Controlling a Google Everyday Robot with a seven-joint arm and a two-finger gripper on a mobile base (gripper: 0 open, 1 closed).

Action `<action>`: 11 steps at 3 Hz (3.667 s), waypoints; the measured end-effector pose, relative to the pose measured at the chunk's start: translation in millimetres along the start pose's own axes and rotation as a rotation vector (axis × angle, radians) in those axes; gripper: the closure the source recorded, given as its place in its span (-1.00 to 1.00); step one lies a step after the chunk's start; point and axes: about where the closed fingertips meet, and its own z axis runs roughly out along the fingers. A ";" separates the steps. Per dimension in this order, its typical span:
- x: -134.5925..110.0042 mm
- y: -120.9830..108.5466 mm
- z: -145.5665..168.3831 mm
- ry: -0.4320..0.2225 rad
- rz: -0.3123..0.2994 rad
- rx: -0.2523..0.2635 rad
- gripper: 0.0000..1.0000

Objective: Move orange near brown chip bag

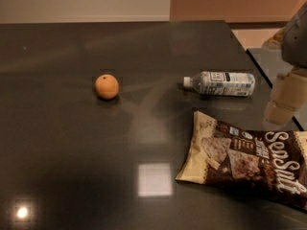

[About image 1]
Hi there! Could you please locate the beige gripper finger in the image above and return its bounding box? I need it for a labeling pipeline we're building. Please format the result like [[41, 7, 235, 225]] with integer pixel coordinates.
[[262, 68, 307, 129]]

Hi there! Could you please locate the orange fruit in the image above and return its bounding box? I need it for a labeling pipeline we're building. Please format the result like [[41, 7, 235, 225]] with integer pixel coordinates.
[[95, 75, 119, 100]]

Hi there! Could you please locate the brown sea salt chip bag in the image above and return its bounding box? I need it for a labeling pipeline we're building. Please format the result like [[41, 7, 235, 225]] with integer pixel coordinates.
[[177, 111, 307, 211]]

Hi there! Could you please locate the clear plastic water bottle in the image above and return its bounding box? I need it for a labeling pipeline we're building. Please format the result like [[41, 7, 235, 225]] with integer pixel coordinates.
[[183, 71, 255, 97]]

